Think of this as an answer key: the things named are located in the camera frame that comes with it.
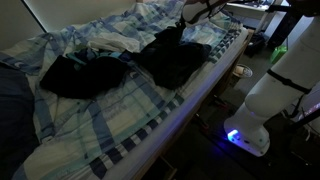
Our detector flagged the dark blue denim pants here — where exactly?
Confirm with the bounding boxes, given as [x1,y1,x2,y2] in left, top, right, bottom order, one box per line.
[133,27,211,90]

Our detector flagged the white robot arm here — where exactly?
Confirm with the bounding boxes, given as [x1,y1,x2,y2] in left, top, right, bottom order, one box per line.
[224,0,320,157]

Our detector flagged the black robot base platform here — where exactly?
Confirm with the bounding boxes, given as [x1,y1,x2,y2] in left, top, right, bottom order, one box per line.
[202,109,320,180]

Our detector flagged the dark garment on bed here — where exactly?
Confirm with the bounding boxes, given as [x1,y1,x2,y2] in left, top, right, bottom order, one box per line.
[40,56,129,99]

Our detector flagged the white cloth garment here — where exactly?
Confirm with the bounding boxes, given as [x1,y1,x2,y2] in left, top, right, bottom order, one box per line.
[87,32,140,52]

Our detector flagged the teal and navy garment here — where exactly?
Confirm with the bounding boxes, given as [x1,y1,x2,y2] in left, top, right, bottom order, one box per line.
[65,48,133,66]

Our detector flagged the white shoe on floor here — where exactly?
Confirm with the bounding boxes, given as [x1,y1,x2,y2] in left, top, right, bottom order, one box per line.
[233,64,253,78]

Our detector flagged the blue checkered bed sheet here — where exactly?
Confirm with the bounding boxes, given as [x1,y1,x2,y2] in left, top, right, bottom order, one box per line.
[0,0,244,180]

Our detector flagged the green container on floor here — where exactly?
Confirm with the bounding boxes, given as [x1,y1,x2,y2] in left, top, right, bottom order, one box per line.
[270,45,288,64]

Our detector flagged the wooden bed frame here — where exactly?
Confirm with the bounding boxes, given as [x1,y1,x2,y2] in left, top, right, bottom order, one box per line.
[122,28,254,180]

